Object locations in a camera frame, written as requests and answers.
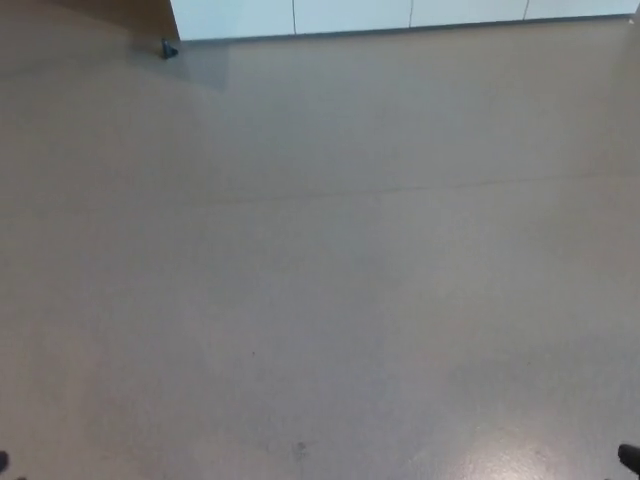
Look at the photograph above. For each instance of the white locker door narrow sliver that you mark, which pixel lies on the white locker door narrow sliver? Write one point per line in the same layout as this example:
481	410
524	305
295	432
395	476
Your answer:
580	7

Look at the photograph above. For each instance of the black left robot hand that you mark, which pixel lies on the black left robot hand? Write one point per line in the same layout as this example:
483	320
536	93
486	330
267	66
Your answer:
3	461

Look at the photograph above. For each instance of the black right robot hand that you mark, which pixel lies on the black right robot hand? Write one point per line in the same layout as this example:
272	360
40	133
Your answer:
631	460

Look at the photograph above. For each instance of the white locker door printed 2D12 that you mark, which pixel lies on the white locker door printed 2D12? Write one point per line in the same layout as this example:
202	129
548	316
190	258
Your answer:
467	11

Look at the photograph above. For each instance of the white locker door printed 2D04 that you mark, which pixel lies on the white locker door printed 2D04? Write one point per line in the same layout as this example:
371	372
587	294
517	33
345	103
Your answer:
235	17

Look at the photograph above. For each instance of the black floor door stop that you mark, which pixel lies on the black floor door stop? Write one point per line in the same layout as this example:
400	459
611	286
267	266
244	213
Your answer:
168	49

